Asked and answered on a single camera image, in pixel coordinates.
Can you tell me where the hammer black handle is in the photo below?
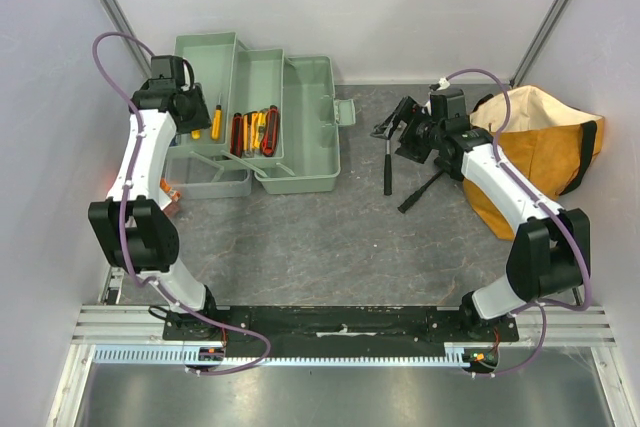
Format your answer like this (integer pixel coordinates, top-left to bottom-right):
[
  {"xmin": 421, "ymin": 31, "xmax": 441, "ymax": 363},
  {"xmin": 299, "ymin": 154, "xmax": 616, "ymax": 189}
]
[{"xmin": 382, "ymin": 139, "xmax": 393, "ymax": 196}]

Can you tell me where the black long tool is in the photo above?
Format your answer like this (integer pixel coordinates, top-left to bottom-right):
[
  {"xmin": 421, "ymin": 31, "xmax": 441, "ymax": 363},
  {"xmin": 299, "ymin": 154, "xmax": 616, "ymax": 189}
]
[{"xmin": 397, "ymin": 169, "xmax": 444, "ymax": 214}]

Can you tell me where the yellow black utility knife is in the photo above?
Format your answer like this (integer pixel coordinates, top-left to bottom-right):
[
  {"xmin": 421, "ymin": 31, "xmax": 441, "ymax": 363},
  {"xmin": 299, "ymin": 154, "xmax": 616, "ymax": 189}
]
[
  {"xmin": 243, "ymin": 111, "xmax": 257, "ymax": 156},
  {"xmin": 253, "ymin": 109, "xmax": 267, "ymax": 150}
]

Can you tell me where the green translucent tool box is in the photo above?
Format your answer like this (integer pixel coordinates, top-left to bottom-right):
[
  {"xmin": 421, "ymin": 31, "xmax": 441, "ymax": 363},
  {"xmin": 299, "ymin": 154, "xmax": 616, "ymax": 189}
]
[{"xmin": 163, "ymin": 32, "xmax": 356, "ymax": 200}]

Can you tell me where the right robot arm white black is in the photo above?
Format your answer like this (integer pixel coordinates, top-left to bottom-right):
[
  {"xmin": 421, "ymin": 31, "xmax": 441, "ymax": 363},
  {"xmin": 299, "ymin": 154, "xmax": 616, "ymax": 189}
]
[{"xmin": 371, "ymin": 87, "xmax": 590, "ymax": 341}]

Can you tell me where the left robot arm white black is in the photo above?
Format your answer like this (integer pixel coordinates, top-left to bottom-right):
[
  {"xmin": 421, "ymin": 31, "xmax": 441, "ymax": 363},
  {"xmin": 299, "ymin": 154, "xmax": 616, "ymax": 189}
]
[{"xmin": 88, "ymin": 55, "xmax": 220, "ymax": 341}]

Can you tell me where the orange screw box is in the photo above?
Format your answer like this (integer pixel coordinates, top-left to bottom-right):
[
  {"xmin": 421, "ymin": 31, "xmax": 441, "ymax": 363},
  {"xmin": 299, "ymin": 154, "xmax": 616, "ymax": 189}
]
[{"xmin": 159, "ymin": 178, "xmax": 181, "ymax": 218}]

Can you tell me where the mustard canvas tote bag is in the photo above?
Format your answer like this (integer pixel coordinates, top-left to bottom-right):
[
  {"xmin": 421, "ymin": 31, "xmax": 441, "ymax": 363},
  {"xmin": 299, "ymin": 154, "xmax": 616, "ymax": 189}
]
[{"xmin": 462, "ymin": 84, "xmax": 607, "ymax": 243}]

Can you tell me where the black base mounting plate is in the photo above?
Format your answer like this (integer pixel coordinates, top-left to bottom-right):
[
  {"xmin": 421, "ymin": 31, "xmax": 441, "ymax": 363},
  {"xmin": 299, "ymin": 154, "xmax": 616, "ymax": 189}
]
[{"xmin": 162, "ymin": 305, "xmax": 519, "ymax": 354}]

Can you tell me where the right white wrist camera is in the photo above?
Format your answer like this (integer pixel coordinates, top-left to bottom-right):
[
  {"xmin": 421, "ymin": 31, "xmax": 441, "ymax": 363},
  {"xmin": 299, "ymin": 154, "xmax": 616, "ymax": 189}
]
[{"xmin": 429, "ymin": 77, "xmax": 451, "ymax": 93}]

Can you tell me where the aluminium rail frame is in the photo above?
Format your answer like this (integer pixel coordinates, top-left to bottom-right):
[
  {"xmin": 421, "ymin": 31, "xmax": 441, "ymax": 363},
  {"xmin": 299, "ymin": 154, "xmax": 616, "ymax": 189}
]
[{"xmin": 48, "ymin": 304, "xmax": 638, "ymax": 426}]

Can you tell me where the blue grey cable duct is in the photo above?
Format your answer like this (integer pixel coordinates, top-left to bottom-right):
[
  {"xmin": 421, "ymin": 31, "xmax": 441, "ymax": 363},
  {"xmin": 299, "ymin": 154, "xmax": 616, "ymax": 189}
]
[{"xmin": 93, "ymin": 345, "xmax": 470, "ymax": 368}]

